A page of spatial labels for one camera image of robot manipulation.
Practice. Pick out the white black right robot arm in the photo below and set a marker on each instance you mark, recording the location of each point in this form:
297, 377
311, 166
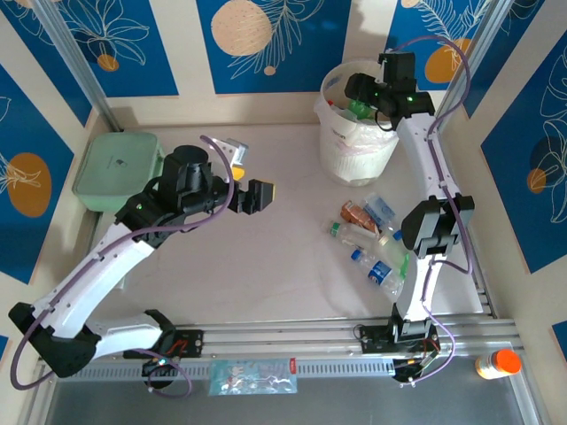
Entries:
425, 168

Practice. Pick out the aluminium frame post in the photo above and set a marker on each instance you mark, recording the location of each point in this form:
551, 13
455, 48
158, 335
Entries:
496, 44
75, 57

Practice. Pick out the grey metal sheet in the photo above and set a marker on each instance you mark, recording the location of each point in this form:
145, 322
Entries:
354, 407

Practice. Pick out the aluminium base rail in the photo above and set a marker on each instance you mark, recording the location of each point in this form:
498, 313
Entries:
274, 336

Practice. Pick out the blue-white label bottle blue cap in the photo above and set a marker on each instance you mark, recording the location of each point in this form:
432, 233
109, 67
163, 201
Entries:
380, 210

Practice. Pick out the printed clear plastic packet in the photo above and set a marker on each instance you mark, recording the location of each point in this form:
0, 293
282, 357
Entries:
252, 376

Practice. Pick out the pale green lunch box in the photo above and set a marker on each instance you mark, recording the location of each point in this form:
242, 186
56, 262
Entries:
111, 168

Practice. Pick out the face mask plastic packet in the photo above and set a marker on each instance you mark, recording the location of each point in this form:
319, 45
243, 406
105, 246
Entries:
122, 283

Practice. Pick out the clear bottle green neck label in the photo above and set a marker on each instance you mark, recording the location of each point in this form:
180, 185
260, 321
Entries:
354, 237

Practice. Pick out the white ribbed waste bin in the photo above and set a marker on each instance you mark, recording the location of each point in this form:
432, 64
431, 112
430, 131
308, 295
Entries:
354, 170

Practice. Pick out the orange-capped small bottle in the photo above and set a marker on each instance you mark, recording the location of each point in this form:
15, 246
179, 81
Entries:
507, 360

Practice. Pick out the blue-label water bottle blue cap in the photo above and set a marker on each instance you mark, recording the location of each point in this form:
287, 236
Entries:
377, 272

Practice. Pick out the brown-label plastic bottle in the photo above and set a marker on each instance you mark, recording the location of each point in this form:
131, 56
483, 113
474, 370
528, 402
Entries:
354, 214

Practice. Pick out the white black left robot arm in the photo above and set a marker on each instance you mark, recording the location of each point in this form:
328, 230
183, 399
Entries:
88, 288

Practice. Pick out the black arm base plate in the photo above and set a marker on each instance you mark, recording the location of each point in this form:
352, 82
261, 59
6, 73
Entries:
372, 338
190, 343

